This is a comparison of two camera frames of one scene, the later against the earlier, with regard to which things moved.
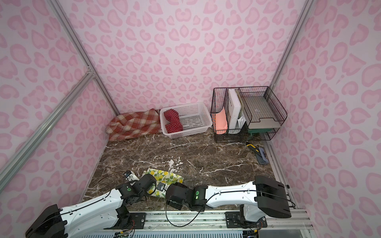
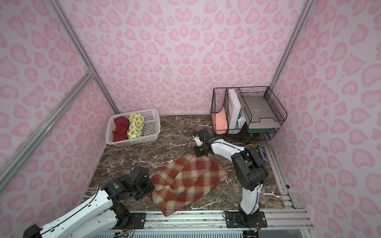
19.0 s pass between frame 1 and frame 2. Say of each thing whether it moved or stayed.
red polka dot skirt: moved
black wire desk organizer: stayed
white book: stayed
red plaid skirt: moved
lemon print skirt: moved
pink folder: stayed
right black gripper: moved
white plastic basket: moved
